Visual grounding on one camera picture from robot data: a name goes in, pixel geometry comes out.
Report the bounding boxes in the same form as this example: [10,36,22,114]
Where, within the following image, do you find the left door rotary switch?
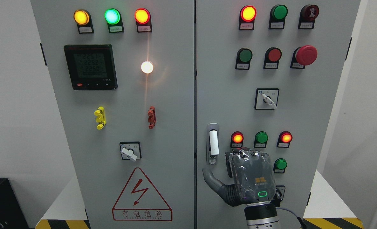
[119,142,141,162]

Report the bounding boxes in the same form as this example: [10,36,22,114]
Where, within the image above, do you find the green push button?
[274,158,288,174]
[235,48,253,70]

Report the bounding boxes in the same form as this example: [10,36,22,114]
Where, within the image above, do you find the green push button lower right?
[274,158,288,174]

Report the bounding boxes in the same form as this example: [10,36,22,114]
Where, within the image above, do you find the grey left cabinet door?
[31,0,195,229]

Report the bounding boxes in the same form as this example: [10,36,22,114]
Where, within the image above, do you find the white lit indicator lamp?
[141,61,154,74]

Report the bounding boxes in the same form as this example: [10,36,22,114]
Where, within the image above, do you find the red push button upper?
[264,47,282,69]

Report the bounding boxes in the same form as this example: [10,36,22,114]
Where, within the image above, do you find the upper right rotary switch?
[254,88,279,110]

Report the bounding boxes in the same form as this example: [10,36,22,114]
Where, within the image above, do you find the bottom black knob selector switch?
[272,185,285,207]

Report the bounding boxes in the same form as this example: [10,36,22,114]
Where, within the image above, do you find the yellow terminal clip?
[94,106,106,130]

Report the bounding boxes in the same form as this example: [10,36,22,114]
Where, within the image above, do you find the orange red indicator light left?
[134,8,152,32]

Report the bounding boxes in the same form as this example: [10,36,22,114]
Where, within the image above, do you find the white platform with hazard stripes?
[36,171,363,229]

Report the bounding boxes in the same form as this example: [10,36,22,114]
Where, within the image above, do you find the red electric danger warning sign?
[112,168,173,221]

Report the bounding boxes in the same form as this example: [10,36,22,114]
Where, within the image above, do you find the red emergency stop mushroom button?
[290,45,318,69]

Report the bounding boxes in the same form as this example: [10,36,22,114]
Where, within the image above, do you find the silver door lock handle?
[206,123,219,165]

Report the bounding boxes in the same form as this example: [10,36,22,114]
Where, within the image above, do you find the grey cabinet door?
[31,0,195,229]
[196,0,360,229]

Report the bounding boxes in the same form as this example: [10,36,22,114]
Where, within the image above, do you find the lit red indicator lower right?
[276,131,293,148]

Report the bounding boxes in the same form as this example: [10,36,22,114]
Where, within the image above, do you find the red terminal clip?
[147,106,156,129]

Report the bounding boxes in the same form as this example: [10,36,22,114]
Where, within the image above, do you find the lit red indicator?
[276,131,293,148]
[230,131,243,148]

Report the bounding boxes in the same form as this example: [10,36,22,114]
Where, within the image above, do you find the orange red indicator light right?
[238,5,257,31]

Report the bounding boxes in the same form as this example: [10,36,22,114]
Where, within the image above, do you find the lit red indicator lower left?
[230,131,243,148]

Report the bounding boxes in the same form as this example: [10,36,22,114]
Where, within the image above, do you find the green indicator light top right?
[269,4,288,30]

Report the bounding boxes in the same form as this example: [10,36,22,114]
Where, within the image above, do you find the green indicator lower middle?
[254,131,268,148]

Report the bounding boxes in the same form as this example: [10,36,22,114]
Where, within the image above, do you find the orange red indicator light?
[238,5,257,31]
[134,8,152,32]

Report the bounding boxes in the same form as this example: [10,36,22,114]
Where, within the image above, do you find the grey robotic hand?
[202,147,276,207]

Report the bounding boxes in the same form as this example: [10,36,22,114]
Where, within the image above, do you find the grey right cabinet door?
[196,0,360,229]

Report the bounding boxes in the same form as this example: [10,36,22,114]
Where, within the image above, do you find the dark red buzzer alarm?
[298,4,319,30]

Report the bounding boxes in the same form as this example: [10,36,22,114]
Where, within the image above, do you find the yellow indicator light top left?
[73,9,94,34]

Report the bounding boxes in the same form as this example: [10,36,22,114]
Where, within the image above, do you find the green lit indicator light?
[104,8,124,33]

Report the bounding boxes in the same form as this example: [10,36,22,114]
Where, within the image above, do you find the green push button upper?
[235,48,253,70]

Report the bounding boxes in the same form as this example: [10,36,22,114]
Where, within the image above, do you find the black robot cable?
[276,207,307,229]

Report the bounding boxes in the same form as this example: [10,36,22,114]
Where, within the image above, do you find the black box bottom left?
[0,178,28,229]

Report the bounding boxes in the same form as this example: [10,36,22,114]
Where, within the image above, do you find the black digital power meter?
[64,44,118,90]

